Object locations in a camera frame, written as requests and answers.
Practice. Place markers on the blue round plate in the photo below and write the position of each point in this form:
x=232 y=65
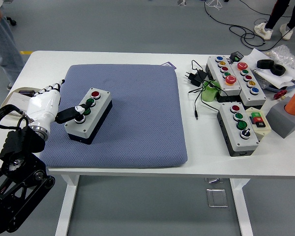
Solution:
x=293 y=84

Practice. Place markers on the white wall switch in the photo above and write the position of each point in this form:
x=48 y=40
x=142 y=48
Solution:
x=18 y=99

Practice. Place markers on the small silver floor bracket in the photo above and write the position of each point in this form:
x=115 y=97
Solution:
x=212 y=180

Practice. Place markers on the clear bubble wrap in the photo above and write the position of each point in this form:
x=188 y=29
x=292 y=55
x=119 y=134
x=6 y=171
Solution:
x=284 y=55

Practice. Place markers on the beige oval tray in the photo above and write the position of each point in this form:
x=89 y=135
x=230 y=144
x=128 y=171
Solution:
x=19 y=89

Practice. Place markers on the white foam sheet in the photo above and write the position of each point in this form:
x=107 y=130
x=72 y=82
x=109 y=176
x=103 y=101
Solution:
x=253 y=59

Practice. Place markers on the person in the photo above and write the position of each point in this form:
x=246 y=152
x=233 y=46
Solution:
x=2 y=44
x=275 y=12

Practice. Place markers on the cream three-button switch box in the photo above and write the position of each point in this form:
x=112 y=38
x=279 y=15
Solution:
x=259 y=123

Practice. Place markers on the grey five-button control box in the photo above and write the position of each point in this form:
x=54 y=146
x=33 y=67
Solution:
x=247 y=78
x=230 y=79

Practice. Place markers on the silver floor socket plate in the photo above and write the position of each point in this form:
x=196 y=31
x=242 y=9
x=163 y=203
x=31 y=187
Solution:
x=216 y=197

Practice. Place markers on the grey block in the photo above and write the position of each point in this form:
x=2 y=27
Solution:
x=282 y=123

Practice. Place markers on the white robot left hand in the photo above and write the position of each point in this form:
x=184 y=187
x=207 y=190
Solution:
x=43 y=105

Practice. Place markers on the red valve knob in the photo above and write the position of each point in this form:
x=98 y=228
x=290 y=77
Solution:
x=280 y=94

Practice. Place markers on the blue-grey cushion mat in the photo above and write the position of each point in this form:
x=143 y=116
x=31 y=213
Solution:
x=137 y=110

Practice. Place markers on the small black terminal module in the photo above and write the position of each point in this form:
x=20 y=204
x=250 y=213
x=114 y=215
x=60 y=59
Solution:
x=236 y=56

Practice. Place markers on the black office chair base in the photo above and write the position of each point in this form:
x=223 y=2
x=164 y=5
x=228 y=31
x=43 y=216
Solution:
x=12 y=22

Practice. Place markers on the grey four-button control box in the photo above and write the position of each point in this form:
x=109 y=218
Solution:
x=245 y=143
x=98 y=108

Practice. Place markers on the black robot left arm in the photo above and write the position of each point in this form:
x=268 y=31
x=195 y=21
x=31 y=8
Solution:
x=19 y=147

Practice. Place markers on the white table leg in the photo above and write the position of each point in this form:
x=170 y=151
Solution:
x=242 y=204
x=68 y=196

